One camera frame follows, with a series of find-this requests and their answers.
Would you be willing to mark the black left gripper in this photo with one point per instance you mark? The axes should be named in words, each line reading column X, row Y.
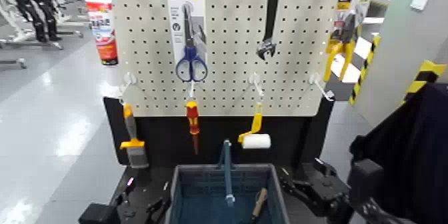
column 99, row 214

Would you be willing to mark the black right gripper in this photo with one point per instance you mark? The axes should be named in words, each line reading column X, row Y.
column 325, row 194

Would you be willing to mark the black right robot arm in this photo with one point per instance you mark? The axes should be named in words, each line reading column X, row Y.
column 413, row 155

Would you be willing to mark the blue grey plastic crate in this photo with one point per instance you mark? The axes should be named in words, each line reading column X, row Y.
column 227, row 183

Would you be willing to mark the black back panel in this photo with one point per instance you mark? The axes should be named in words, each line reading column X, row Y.
column 164, row 138

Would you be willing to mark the white pegboard hook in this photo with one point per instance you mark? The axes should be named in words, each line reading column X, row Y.
column 192, row 90
column 255, row 80
column 129, row 78
column 316, row 80

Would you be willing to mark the red yellow screwdriver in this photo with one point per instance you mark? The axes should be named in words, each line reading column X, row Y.
column 192, row 116

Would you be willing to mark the beige perforated pegboard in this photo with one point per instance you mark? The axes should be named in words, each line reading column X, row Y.
column 231, row 60

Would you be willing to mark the black adjustable wrench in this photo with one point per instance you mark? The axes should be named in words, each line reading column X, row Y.
column 271, row 15

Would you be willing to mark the red and white tube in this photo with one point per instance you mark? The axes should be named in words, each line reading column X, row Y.
column 103, row 26

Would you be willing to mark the grey wheeled stand base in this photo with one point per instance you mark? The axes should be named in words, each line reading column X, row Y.
column 31, row 44

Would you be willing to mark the black humanoid robot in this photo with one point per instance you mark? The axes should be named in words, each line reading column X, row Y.
column 33, row 4

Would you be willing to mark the white wall plate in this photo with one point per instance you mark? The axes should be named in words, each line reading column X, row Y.
column 420, row 0

